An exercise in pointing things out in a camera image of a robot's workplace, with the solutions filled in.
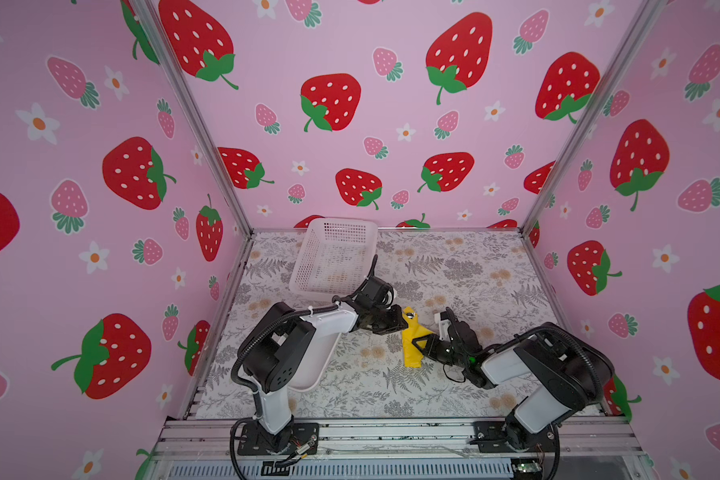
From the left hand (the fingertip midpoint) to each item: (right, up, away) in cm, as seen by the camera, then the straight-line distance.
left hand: (411, 325), depth 88 cm
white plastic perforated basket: (-26, +21, +25) cm, 41 cm away
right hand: (0, -5, +2) cm, 6 cm away
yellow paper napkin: (0, -9, 0) cm, 9 cm away
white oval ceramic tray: (-28, -10, -4) cm, 30 cm away
